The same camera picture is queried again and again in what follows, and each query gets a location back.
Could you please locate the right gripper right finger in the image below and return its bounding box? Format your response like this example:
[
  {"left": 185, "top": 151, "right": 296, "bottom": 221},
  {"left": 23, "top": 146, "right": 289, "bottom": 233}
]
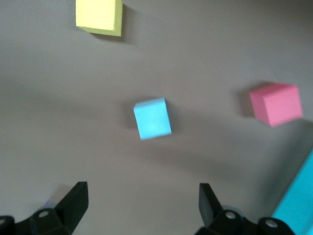
[{"left": 194, "top": 183, "right": 298, "bottom": 235}]

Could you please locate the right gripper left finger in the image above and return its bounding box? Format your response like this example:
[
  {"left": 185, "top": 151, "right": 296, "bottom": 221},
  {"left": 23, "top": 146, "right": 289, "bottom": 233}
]
[{"left": 0, "top": 181, "right": 89, "bottom": 235}]

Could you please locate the light blue foam block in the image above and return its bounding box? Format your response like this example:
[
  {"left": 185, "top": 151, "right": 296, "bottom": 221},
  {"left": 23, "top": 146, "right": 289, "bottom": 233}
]
[{"left": 133, "top": 97, "right": 172, "bottom": 141}]

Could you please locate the cyan plastic bin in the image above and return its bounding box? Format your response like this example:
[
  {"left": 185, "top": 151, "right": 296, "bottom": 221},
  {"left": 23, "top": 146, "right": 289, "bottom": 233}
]
[{"left": 271, "top": 149, "right": 313, "bottom": 235}]

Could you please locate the brown paper table cover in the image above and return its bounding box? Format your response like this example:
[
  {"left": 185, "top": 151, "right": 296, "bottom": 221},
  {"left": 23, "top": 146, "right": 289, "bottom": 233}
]
[{"left": 0, "top": 0, "right": 313, "bottom": 235}]

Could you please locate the red foam block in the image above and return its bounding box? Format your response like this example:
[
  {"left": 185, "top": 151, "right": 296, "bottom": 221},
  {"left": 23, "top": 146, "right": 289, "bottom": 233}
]
[{"left": 248, "top": 83, "right": 304, "bottom": 128}]

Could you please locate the yellow foam block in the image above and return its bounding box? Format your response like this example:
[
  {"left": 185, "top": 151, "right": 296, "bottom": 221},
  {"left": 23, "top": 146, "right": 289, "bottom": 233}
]
[{"left": 75, "top": 0, "right": 123, "bottom": 38}]

